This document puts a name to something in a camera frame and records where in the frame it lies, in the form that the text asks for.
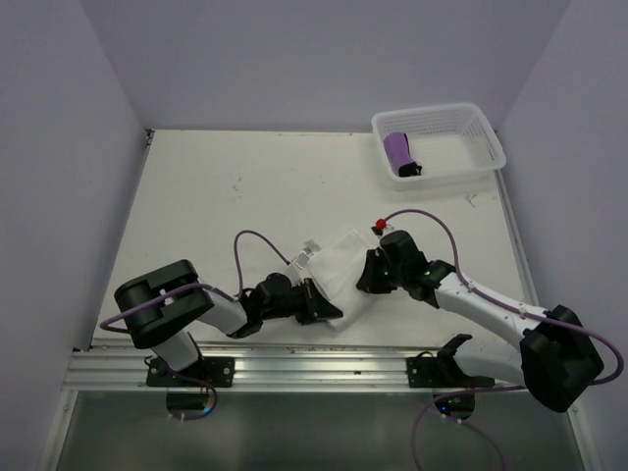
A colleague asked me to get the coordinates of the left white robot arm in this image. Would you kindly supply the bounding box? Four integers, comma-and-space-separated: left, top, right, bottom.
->
101, 259, 342, 386

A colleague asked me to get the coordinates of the purple microfiber towel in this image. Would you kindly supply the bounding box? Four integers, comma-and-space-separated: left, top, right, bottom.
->
383, 132, 423, 178

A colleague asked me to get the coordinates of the aluminium mounting rail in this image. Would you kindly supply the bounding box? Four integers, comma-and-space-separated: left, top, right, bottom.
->
63, 342, 580, 393

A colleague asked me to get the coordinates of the white perforated plastic basket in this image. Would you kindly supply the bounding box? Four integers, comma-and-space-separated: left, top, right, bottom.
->
371, 102, 506, 191

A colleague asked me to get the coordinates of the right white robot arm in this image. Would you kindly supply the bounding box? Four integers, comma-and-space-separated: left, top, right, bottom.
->
356, 229, 603, 412

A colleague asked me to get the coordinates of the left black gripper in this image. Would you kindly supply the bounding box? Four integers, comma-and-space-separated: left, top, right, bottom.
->
262, 276, 341, 323

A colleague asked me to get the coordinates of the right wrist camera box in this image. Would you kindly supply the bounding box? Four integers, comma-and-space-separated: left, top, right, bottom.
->
371, 218, 395, 238

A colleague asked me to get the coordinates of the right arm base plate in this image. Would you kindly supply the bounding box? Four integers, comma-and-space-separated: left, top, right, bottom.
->
405, 334, 496, 389

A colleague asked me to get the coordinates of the white towel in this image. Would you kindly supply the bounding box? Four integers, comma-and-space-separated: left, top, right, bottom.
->
285, 230, 378, 333

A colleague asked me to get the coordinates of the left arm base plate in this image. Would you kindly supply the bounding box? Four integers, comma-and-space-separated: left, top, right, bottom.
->
144, 356, 236, 388

